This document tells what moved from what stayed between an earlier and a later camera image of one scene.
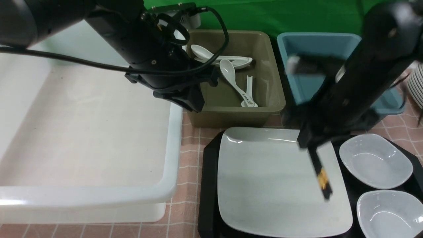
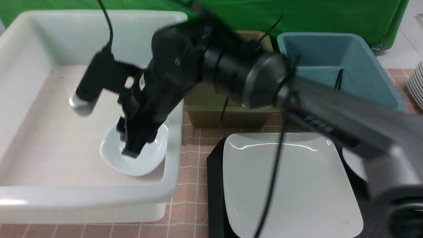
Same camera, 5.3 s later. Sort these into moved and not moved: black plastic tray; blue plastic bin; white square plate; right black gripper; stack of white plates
Moved: black plastic tray; right black gripper
Not moved: blue plastic bin; stack of white plates; white square plate
